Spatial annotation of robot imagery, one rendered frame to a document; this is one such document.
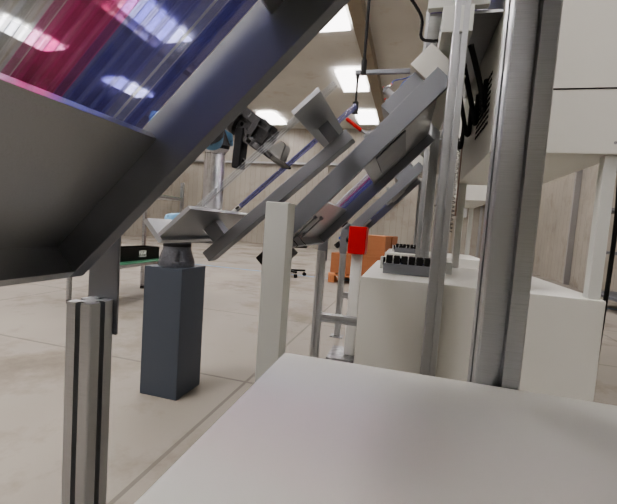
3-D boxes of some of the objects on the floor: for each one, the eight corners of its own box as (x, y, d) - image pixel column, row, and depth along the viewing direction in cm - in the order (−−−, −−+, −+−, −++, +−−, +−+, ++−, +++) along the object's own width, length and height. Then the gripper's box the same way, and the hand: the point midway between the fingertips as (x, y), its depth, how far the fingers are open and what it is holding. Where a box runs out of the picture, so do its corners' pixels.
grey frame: (251, 455, 122) (290, -168, 109) (310, 370, 197) (337, -4, 184) (427, 497, 108) (496, -209, 95) (417, 389, 184) (455, -14, 171)
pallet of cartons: (395, 279, 607) (399, 236, 602) (387, 289, 494) (392, 236, 489) (344, 273, 633) (347, 232, 628) (326, 282, 520) (330, 232, 515)
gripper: (239, 101, 102) (298, 144, 99) (253, 112, 112) (307, 152, 108) (221, 127, 104) (279, 171, 100) (237, 136, 114) (290, 177, 110)
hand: (284, 167), depth 105 cm, fingers closed, pressing on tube
